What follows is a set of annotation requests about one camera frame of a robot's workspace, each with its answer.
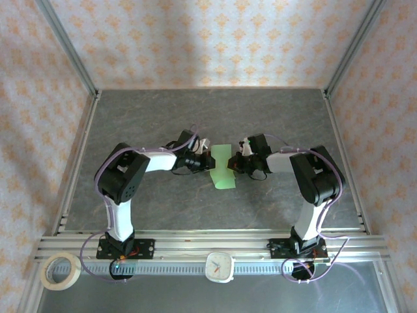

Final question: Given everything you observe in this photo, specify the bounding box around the light green paper sheet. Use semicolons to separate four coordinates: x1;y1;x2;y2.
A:
209;143;238;190

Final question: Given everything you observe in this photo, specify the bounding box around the white square clock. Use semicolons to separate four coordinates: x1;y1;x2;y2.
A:
205;251;236;284

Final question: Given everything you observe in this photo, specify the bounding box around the cream masking tape roll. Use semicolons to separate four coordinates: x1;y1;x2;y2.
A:
41;252;82;291

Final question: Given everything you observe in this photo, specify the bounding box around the aluminium mounting rail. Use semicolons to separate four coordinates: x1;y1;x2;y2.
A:
34;229;391;262

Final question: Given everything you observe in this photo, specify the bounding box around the aluminium side rail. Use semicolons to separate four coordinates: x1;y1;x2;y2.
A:
53;91;102;236
321;88;371;236

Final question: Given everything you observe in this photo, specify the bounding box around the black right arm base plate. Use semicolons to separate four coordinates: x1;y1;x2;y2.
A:
268;238;328;260

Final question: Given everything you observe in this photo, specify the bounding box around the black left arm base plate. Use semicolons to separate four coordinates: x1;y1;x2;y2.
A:
96;238;156;260

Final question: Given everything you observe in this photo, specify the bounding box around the grey slotted cable duct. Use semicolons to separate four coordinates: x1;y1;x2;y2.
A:
48;261;332;275

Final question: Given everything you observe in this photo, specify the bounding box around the aluminium frame post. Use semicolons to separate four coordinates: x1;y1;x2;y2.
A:
34;0;100;98
18;260;45;313
324;0;390;98
373;260;403;313

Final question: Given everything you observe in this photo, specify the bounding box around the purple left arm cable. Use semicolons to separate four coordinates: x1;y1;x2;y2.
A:
79;123;201;283

